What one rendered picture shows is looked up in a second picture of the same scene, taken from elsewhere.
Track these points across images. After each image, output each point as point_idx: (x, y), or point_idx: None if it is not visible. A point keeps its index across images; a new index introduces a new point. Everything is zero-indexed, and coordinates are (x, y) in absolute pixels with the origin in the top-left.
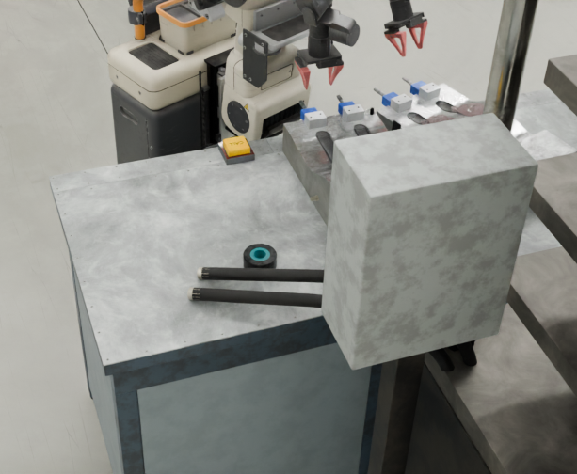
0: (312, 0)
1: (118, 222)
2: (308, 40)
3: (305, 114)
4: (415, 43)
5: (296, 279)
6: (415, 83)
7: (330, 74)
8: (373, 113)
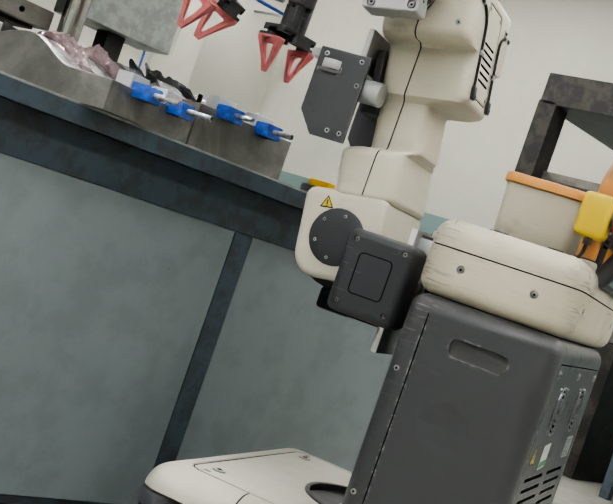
0: None
1: None
2: (348, 127)
3: (273, 121)
4: (188, 24)
5: None
6: (157, 89)
7: (268, 59)
8: (196, 100)
